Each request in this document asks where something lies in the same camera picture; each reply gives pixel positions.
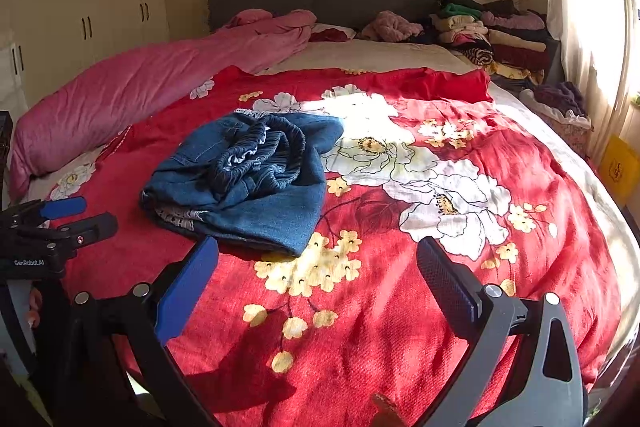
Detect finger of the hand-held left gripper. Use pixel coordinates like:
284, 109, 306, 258
0, 196, 88, 228
47, 213, 119, 254

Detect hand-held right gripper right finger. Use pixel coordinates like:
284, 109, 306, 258
416, 236, 588, 427

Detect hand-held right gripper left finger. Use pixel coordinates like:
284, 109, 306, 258
65, 236, 221, 427

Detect denim pants with lace trim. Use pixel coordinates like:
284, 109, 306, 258
140, 111, 346, 258

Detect person's left hand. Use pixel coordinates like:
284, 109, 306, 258
27, 289, 42, 328

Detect red floral blanket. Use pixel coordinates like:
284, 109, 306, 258
45, 66, 621, 427

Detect pink quilt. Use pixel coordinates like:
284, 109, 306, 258
7, 8, 318, 202

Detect lace-trimmed laundry basket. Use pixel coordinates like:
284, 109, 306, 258
520, 88, 593, 158

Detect yellow bag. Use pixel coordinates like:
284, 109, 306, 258
597, 134, 640, 208

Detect dark purple clothes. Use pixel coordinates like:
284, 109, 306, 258
532, 81, 588, 118

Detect cream bed sheet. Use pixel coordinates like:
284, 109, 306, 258
255, 38, 640, 358

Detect pile of folded clothes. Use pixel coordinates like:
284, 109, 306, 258
430, 0, 556, 85

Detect pink fuzzy garment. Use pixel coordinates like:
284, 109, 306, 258
357, 10, 423, 42

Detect dark red pillow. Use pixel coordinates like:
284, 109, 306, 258
309, 24, 357, 44

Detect cream curtain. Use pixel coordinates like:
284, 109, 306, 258
532, 0, 640, 168

